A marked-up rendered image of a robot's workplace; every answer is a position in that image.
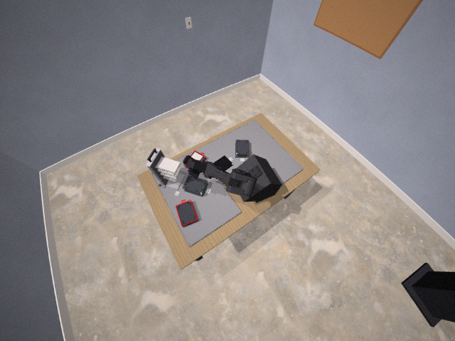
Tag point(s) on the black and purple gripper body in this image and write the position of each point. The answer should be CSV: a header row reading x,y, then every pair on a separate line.
x,y
195,175

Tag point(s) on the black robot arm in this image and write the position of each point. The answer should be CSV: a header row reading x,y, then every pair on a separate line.
x,y
246,183

